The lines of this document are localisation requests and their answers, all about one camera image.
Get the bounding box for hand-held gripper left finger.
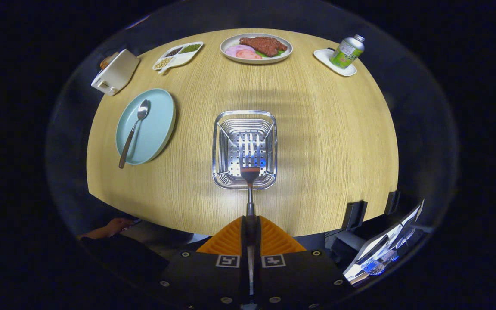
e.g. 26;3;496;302
158;216;248;307

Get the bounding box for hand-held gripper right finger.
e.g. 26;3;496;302
254;216;354;308

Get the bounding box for metal fork with brown handle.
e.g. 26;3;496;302
239;132;261;298

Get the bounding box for metal spoon with brown handle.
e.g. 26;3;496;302
118;99;149;169

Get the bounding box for light blue plate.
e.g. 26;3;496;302
115;88;177;166

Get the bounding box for white compartment dish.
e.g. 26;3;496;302
152;41;204;74

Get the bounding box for white round food plate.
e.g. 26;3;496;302
220;33;293;65

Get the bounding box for small white tray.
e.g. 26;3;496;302
313;48;357;77

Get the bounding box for white rectangular holder box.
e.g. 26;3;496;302
91;49;140;96

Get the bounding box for salmon pink ham slice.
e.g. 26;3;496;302
235;49;263;60

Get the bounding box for green drink can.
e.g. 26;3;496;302
329;34;366;70

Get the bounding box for pale pink ham slice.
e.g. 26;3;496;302
225;44;255;57

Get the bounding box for brown meat steak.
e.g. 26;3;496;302
239;36;288;57

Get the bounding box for small brown object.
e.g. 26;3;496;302
100;52;120;69

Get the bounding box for metal wire basket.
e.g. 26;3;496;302
212;110;278;190

